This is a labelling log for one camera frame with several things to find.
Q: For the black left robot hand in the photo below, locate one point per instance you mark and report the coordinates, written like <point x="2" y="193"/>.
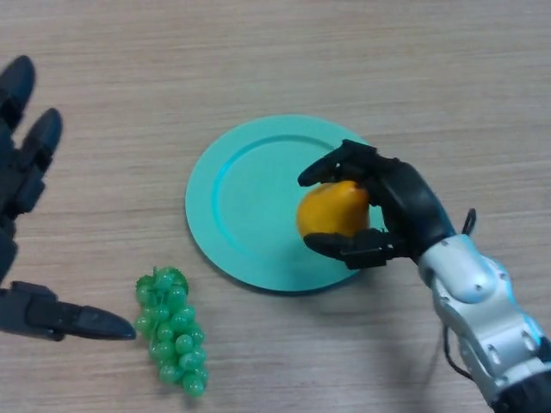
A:
<point x="26" y="172"/>

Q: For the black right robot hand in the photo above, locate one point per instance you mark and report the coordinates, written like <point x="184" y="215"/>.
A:
<point x="404" y="198"/>

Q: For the yellow pear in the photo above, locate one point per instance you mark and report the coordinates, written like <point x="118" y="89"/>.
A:
<point x="331" y="211"/>

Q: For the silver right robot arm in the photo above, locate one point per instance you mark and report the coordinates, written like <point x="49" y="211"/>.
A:
<point x="473" y="301"/>

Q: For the green round plate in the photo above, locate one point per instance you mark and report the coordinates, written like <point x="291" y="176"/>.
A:
<point x="249" y="206"/>

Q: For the green grape bunch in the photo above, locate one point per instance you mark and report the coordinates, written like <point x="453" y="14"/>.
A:
<point x="176" y="340"/>

